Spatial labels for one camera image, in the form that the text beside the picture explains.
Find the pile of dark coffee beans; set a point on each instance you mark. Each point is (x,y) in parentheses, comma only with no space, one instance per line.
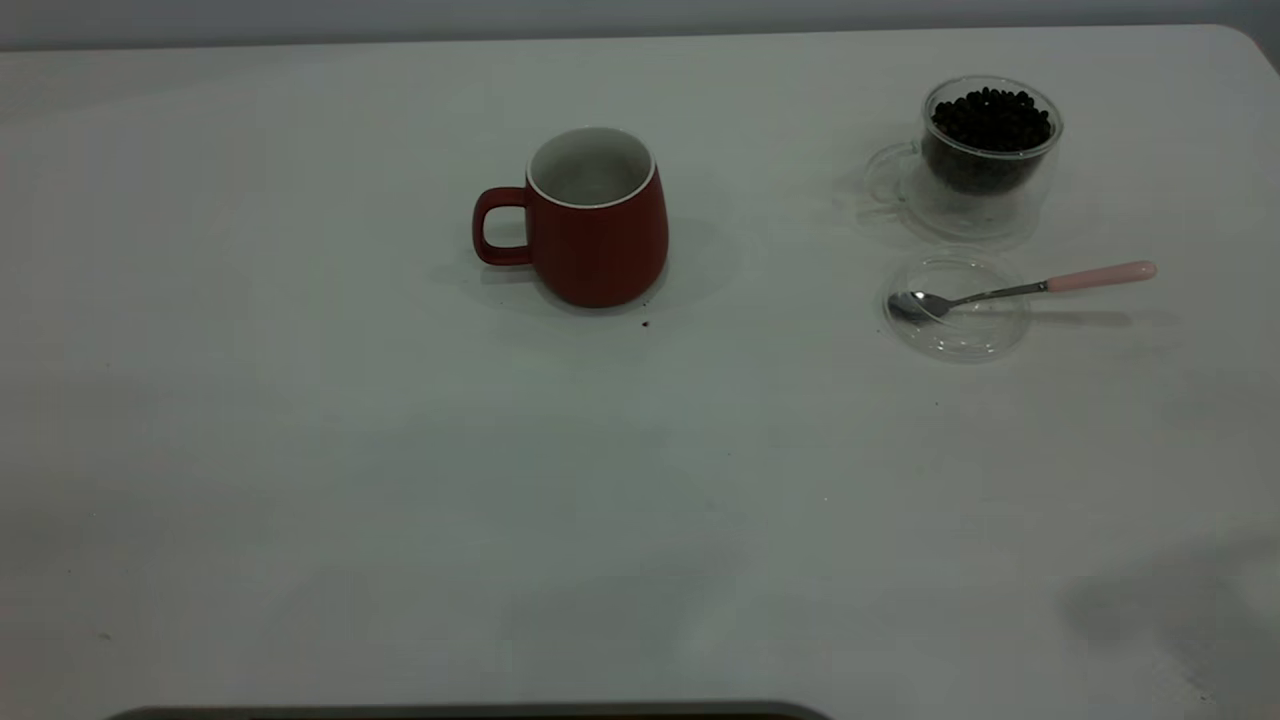
(985,125)

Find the clear glass saucer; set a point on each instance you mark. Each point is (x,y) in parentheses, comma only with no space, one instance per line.
(960,342)

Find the red ceramic mug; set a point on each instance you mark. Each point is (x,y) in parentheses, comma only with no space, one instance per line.
(600,250)

